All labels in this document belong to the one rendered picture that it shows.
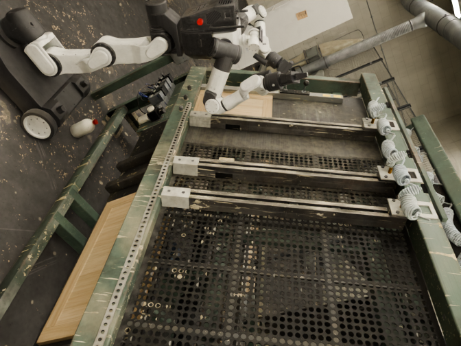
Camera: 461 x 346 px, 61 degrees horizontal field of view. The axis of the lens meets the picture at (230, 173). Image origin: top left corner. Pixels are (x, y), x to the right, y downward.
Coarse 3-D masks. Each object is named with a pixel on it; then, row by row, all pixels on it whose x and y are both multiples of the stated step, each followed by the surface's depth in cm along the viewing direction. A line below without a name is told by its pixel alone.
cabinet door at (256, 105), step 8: (200, 96) 255; (224, 96) 257; (256, 96) 258; (264, 96) 258; (200, 104) 247; (240, 104) 249; (248, 104) 250; (256, 104) 250; (264, 104) 250; (232, 112) 241; (240, 112) 242; (248, 112) 242; (256, 112) 242; (264, 112) 242
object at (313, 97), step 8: (200, 88) 262; (224, 88) 261; (232, 88) 261; (272, 96) 260; (280, 96) 259; (288, 96) 259; (296, 96) 258; (304, 96) 258; (312, 96) 257; (320, 96) 257
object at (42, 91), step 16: (16, 16) 212; (32, 16) 217; (0, 32) 215; (16, 32) 215; (32, 32) 217; (0, 48) 214; (16, 48) 224; (0, 64) 214; (16, 64) 221; (32, 64) 231; (0, 80) 218; (16, 80) 217; (32, 80) 227; (48, 80) 239; (64, 80) 252; (80, 80) 260; (16, 96) 224; (32, 96) 224; (48, 96) 235; (64, 96) 244; (80, 96) 258; (48, 112) 229; (64, 112) 237
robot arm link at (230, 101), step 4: (236, 92) 200; (228, 96) 201; (232, 96) 200; (236, 96) 199; (240, 96) 198; (220, 100) 205; (224, 100) 202; (228, 100) 200; (232, 100) 200; (236, 100) 200; (240, 100) 200; (220, 104) 202; (224, 104) 202; (228, 104) 201; (232, 104) 201; (236, 104) 202; (220, 108) 203; (224, 108) 203; (228, 108) 203; (232, 108) 204; (220, 112) 204; (224, 112) 206
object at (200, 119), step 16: (192, 112) 229; (224, 128) 229; (240, 128) 227; (256, 128) 226; (272, 128) 225; (288, 128) 224; (304, 128) 223; (320, 128) 222; (336, 128) 221; (352, 128) 221; (368, 128) 219
